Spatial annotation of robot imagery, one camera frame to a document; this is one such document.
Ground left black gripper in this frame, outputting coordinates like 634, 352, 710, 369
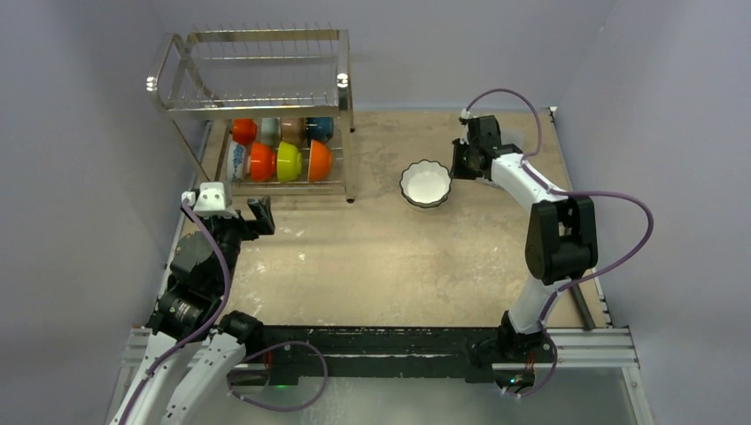
184, 195, 273, 290

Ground lime green bowl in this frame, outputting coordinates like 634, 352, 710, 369
276, 142, 302, 182

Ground white fluted bowl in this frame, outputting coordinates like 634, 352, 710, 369
405, 197, 447, 213
399, 159, 452, 203

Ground orange bowl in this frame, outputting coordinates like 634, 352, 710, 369
307, 140, 333, 182

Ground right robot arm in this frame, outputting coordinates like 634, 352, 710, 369
450, 112, 598, 360

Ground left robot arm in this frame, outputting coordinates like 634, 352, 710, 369
111, 191, 275, 424

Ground metal two-tier dish rack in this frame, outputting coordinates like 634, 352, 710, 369
145, 26, 356, 203

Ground front red-orange bowl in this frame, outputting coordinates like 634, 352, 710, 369
248, 143, 276, 182

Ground red-orange bowl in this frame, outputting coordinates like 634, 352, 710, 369
231, 118, 258, 146
248, 143, 276, 182

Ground white blue floral bowl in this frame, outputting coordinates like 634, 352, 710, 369
226, 141, 250, 182

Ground rear red-orange bowl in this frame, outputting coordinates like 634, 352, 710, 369
231, 118, 258, 146

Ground pale green bowl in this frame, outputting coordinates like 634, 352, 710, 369
258, 118, 281, 148

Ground brown speckled bowl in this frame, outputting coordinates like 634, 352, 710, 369
279, 117, 306, 147

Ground teal blue bowl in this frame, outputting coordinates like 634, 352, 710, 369
306, 117, 335, 144

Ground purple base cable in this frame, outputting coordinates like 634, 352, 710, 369
225, 340, 329, 413

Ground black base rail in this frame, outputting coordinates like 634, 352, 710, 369
242, 325, 554, 385

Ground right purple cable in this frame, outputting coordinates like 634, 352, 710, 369
460, 88, 655, 400

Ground black hose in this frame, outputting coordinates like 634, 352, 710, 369
569, 284, 599, 331

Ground aluminium frame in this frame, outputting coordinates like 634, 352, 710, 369
105, 328, 655, 424

